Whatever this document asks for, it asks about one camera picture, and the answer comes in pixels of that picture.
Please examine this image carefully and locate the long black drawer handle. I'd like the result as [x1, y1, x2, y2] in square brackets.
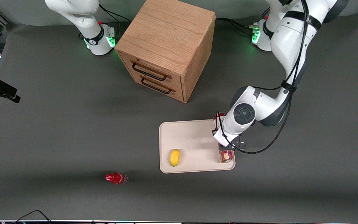
[131, 61, 171, 82]

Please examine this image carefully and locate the thin black table-edge cable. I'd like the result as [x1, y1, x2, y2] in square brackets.
[13, 210, 52, 224]

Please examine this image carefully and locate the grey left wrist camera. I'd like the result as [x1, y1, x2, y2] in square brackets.
[232, 139, 248, 151]

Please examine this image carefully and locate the black base cable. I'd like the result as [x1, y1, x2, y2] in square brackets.
[215, 9, 271, 35]
[79, 4, 131, 40]

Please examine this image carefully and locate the wooden drawer cabinet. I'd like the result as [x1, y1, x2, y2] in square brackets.
[114, 0, 217, 104]

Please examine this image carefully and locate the black left base cable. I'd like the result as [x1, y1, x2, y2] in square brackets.
[215, 9, 271, 35]

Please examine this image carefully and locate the yellow lemon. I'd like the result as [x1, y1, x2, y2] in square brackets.
[170, 149, 181, 167]

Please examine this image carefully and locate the cream plastic tray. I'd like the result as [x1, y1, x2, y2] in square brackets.
[159, 119, 236, 174]

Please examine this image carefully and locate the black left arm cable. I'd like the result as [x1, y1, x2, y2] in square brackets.
[215, 0, 311, 155]

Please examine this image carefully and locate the short black drawer handle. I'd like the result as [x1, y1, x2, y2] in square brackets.
[140, 76, 174, 95]

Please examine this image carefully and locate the red cookie box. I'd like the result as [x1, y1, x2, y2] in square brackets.
[213, 113, 234, 164]

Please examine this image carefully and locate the red drink bottle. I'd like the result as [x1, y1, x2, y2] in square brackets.
[105, 172, 128, 184]

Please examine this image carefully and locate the black right base cable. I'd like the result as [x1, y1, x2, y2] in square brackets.
[79, 4, 131, 40]

